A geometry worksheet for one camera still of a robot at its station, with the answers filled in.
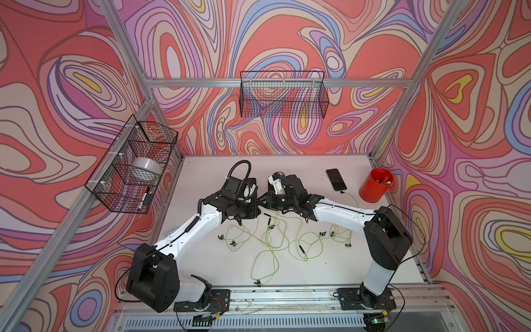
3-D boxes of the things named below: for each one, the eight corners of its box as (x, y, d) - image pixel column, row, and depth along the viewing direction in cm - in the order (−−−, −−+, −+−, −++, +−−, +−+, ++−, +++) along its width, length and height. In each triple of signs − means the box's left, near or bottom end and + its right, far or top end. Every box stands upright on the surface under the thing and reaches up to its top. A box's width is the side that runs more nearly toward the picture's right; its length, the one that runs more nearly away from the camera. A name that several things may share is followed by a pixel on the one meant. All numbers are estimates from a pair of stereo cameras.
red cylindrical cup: (362, 203, 101) (373, 187, 91) (355, 184, 109) (365, 167, 98) (386, 203, 101) (399, 187, 91) (377, 184, 109) (389, 167, 98)
